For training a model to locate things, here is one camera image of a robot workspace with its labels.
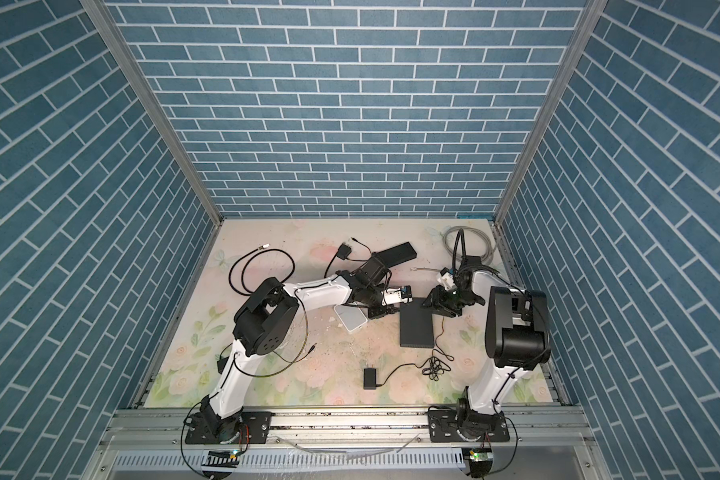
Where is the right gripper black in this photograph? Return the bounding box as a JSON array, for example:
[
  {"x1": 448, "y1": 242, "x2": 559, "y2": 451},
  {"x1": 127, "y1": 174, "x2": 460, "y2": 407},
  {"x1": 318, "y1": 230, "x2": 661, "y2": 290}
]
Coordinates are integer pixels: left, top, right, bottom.
[{"x1": 420, "y1": 285, "x2": 480, "y2": 317}]

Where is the dark grey network switch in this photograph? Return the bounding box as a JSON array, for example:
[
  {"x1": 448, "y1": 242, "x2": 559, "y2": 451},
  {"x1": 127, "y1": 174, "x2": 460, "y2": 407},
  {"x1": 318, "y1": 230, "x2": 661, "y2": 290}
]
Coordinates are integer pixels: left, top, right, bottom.
[{"x1": 399, "y1": 298, "x2": 434, "y2": 348}]

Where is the black power adapter with plug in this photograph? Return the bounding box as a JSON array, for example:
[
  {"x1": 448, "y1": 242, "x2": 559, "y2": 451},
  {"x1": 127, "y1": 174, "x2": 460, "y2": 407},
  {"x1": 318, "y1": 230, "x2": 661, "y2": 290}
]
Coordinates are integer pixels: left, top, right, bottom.
[{"x1": 362, "y1": 314, "x2": 456, "y2": 391}]

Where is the long black cable loop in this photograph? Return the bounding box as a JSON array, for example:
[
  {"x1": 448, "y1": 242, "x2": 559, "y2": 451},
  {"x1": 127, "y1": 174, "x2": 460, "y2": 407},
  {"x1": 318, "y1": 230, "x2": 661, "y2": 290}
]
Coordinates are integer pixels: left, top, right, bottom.
[{"x1": 227, "y1": 242, "x2": 361, "y2": 298}]

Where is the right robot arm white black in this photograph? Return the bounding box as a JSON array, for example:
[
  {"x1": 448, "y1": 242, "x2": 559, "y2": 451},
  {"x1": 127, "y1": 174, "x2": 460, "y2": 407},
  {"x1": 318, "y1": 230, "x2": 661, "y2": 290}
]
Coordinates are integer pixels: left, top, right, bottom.
[{"x1": 425, "y1": 267, "x2": 551, "y2": 443}]

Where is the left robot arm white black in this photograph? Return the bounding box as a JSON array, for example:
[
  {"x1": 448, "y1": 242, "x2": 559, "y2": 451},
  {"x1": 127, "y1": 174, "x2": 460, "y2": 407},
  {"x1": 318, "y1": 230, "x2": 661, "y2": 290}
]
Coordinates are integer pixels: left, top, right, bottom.
[{"x1": 183, "y1": 271, "x2": 412, "y2": 445}]

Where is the white small router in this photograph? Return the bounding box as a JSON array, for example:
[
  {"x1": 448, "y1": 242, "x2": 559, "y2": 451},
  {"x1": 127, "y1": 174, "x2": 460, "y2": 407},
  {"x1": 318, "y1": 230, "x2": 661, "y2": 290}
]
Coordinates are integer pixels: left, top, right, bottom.
[{"x1": 334, "y1": 305, "x2": 368, "y2": 333}]

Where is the black ribbed box device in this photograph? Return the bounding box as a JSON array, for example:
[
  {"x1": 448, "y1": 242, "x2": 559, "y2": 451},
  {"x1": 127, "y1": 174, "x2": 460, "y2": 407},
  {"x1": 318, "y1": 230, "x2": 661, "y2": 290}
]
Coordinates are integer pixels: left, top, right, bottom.
[{"x1": 374, "y1": 242, "x2": 417, "y2": 269}]

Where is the black adapter left side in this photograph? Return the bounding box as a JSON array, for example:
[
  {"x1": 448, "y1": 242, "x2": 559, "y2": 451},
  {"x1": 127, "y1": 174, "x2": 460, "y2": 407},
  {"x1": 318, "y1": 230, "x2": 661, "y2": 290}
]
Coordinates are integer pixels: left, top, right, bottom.
[{"x1": 217, "y1": 341, "x2": 318, "y2": 376}]

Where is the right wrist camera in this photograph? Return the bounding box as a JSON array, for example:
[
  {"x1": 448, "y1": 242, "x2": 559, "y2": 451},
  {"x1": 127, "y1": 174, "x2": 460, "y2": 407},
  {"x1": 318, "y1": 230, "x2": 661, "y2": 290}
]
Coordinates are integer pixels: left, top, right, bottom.
[{"x1": 437, "y1": 269, "x2": 457, "y2": 292}]

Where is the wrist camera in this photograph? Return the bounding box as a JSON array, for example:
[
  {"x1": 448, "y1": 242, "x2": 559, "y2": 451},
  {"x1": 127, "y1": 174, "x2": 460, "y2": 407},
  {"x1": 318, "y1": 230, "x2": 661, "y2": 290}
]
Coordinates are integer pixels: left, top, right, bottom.
[
  {"x1": 437, "y1": 269, "x2": 457, "y2": 292},
  {"x1": 355, "y1": 256, "x2": 389, "y2": 286}
]

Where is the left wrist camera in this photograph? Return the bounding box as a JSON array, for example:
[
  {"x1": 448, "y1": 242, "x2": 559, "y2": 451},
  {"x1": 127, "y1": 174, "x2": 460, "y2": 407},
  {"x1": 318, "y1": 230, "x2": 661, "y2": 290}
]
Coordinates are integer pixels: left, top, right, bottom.
[{"x1": 355, "y1": 256, "x2": 389, "y2": 286}]

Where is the small black adapter cable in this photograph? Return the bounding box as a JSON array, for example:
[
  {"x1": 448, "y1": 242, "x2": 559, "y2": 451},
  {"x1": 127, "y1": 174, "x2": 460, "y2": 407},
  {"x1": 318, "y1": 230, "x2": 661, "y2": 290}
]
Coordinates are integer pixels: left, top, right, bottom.
[{"x1": 323, "y1": 238, "x2": 376, "y2": 278}]

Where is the grey ethernet cable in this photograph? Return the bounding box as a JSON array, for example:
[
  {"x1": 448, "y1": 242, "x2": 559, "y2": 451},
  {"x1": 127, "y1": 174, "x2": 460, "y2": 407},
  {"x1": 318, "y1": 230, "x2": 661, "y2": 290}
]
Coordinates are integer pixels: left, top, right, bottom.
[{"x1": 410, "y1": 226, "x2": 496, "y2": 274}]

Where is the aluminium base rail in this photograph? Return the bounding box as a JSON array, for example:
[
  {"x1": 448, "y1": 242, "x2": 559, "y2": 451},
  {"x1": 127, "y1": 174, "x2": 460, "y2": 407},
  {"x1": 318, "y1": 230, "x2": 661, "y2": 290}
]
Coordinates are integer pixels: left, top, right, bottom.
[{"x1": 84, "y1": 404, "x2": 608, "y2": 479}]

